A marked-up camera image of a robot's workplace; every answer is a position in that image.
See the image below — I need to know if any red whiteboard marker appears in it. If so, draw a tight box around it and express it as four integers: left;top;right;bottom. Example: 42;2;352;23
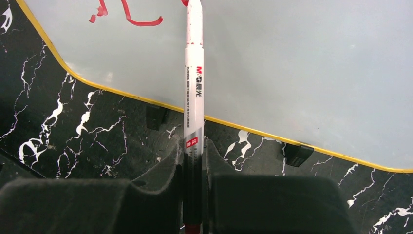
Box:
183;0;205;234

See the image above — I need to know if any yellow framed whiteboard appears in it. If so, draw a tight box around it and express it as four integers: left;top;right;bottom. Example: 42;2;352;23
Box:
18;0;413;173

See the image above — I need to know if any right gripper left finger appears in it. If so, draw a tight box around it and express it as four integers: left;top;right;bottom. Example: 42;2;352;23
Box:
0;140;183;234

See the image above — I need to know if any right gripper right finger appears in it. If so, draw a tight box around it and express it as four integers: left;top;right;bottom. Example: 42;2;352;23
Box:
202;140;356;234

